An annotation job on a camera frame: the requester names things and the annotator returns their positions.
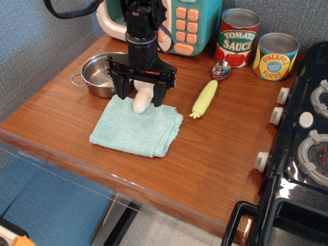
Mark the orange furry object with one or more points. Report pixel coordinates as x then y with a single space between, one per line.
23 241

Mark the tomato sauce can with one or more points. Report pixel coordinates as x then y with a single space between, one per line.
237 33

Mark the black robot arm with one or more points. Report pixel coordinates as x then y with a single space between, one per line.
143 20

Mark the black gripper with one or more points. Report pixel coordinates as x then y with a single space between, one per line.
141 63

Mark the white stove knob middle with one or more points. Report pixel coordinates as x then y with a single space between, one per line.
276 115

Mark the white stove knob upper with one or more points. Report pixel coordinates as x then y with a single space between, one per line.
283 95

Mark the white brown plush mushroom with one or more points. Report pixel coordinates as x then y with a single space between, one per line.
143 97

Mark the white stove knob lower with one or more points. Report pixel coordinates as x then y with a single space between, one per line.
261 161

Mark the black toy stove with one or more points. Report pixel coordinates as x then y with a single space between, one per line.
292 209

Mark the light teal folded cloth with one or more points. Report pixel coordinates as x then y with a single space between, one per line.
147 134

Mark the pineapple slices can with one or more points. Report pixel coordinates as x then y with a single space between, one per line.
275 56

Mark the teal toy microwave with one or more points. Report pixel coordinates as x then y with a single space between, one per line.
191 23

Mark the white stove knob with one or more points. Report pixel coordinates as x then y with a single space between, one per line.
283 95
261 161
276 115

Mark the small steel pot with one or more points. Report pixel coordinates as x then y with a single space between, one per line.
96 77

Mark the spoon with yellow handle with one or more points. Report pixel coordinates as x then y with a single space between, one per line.
219 71

